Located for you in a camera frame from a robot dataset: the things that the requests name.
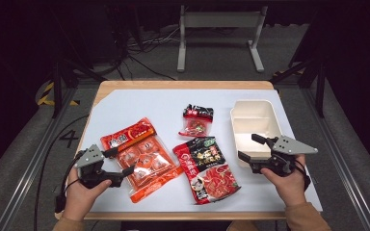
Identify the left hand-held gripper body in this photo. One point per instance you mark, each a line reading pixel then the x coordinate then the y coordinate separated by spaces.
pixel 90 156

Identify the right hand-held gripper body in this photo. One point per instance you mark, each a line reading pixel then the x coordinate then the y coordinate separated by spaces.
pixel 289 147

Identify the cream divided plastic container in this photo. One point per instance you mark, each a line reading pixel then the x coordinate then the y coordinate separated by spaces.
pixel 253 120

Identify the large orange clear seasoning packet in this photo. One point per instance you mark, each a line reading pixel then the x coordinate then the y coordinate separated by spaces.
pixel 147 157

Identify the red and black seasoning packet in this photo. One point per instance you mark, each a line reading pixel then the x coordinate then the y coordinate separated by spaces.
pixel 210 173

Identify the person's right hand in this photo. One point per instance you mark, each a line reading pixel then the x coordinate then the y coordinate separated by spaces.
pixel 290 187

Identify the person's left hand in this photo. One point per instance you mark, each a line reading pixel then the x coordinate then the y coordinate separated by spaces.
pixel 78 199

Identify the white table mat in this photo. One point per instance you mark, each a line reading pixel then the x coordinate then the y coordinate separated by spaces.
pixel 147 106

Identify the small black and red packet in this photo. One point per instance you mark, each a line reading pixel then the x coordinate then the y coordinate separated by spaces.
pixel 196 123

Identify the black metal stand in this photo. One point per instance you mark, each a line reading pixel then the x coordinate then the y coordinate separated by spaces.
pixel 319 89
pixel 57 86

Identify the aluminium floor rail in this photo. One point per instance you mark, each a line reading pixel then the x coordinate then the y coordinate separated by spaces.
pixel 32 160
pixel 340 160

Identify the grey metal stand frame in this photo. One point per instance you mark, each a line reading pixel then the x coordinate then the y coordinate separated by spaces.
pixel 221 20

